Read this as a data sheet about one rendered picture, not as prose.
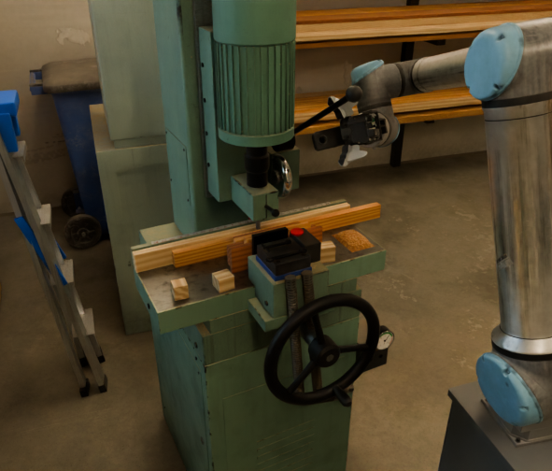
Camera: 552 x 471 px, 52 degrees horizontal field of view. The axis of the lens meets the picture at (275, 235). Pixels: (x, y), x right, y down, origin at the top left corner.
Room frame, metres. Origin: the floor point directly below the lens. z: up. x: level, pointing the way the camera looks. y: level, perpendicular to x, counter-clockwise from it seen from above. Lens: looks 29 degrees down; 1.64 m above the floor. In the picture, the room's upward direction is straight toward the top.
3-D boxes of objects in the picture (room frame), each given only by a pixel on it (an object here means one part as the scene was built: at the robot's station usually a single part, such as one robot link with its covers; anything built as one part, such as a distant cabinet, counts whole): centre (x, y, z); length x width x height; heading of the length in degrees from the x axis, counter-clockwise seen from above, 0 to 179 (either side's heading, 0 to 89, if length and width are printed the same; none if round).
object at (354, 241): (1.29, -0.20, 0.91); 0.10 x 0.07 x 0.02; 26
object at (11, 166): (1.73, 0.83, 0.58); 0.27 x 0.25 x 1.16; 109
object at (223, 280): (1.08, 0.12, 0.92); 0.04 x 0.04 x 0.03; 30
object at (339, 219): (1.30, -0.02, 0.92); 0.60 x 0.02 x 0.04; 116
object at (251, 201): (1.28, 0.05, 1.03); 0.14 x 0.07 x 0.09; 26
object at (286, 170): (1.44, -0.01, 1.02); 0.12 x 0.03 x 0.12; 26
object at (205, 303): (1.16, 0.01, 0.87); 0.61 x 0.30 x 0.06; 116
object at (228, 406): (1.37, 0.10, 0.36); 0.58 x 0.45 x 0.71; 26
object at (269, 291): (1.08, -0.03, 0.92); 0.15 x 0.13 x 0.09; 116
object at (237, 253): (1.19, 0.00, 0.93); 0.25 x 0.01 x 0.07; 116
